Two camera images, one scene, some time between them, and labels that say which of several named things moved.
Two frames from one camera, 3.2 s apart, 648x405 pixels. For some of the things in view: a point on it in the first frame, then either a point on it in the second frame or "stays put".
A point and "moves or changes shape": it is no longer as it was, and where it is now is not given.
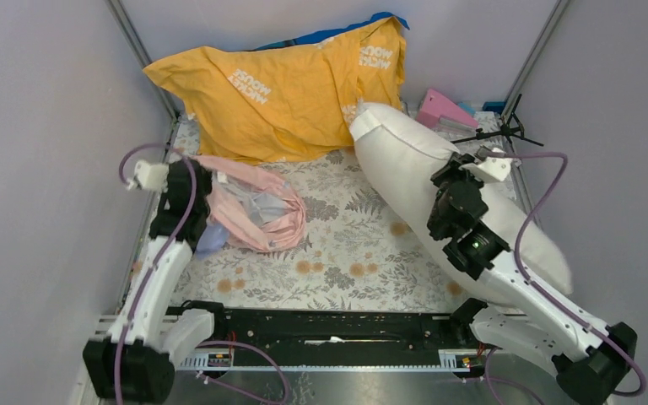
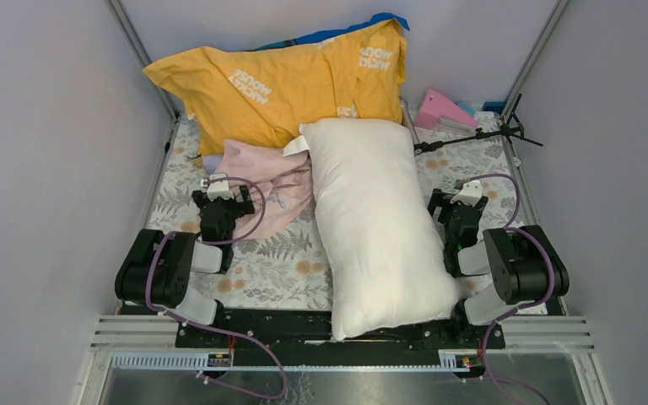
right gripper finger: [450, 173] -> [441, 199]
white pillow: [402, 153] moves or changes shape
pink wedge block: [435, 105] stays put
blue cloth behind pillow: [308, 38] stays put
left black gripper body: [204, 205] -> [232, 211]
